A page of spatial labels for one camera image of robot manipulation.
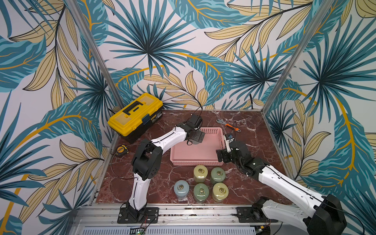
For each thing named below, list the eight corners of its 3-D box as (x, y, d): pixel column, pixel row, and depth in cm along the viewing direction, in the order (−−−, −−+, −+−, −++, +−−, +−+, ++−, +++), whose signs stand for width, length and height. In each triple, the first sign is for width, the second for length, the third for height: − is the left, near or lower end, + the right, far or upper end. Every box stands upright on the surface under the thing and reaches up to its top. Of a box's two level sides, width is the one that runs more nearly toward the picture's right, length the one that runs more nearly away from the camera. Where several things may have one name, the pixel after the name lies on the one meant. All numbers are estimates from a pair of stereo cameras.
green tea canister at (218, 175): (210, 185, 84) (213, 180, 77) (209, 172, 89) (211, 167, 82) (223, 185, 84) (226, 180, 78) (221, 172, 89) (224, 167, 82)
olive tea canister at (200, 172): (193, 182, 85) (194, 177, 78) (193, 170, 90) (194, 164, 83) (206, 182, 85) (208, 177, 79) (205, 170, 90) (207, 164, 83)
